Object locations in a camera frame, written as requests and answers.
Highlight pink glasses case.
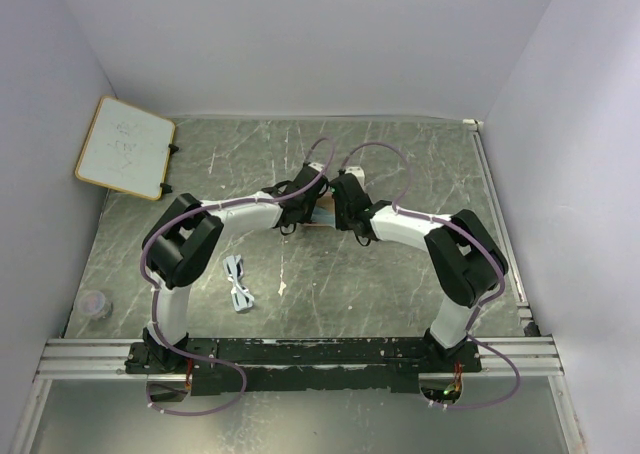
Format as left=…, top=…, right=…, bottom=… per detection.
left=306, top=194, right=336, bottom=229

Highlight light blue cleaning cloth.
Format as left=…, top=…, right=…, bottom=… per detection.
left=312, top=211, right=335, bottom=228

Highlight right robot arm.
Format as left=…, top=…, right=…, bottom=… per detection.
left=329, top=171, right=509, bottom=372

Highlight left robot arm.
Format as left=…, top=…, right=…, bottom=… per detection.
left=142, top=162, right=328, bottom=373

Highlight white sunglasses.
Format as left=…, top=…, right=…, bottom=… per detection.
left=223, top=255, right=255, bottom=313

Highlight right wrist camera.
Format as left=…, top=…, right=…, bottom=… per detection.
left=340, top=166, right=366, bottom=189

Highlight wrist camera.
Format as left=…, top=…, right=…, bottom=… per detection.
left=305, top=162, right=326, bottom=173
left=340, top=166, right=366, bottom=189

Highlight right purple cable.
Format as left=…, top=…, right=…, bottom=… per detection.
left=339, top=142, right=524, bottom=411

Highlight purple cable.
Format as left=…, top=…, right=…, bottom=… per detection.
left=339, top=142, right=524, bottom=411
left=138, top=137, right=336, bottom=416

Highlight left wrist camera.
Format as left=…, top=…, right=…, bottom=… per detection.
left=305, top=162, right=326, bottom=173

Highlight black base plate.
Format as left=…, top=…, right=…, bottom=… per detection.
left=124, top=336, right=481, bottom=396

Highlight small whiteboard with orange frame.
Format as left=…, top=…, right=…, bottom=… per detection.
left=75, top=96, right=176, bottom=201

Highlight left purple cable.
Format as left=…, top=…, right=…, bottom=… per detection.
left=138, top=137, right=336, bottom=416

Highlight aluminium rail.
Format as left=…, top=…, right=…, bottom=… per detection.
left=36, top=337, right=565, bottom=380

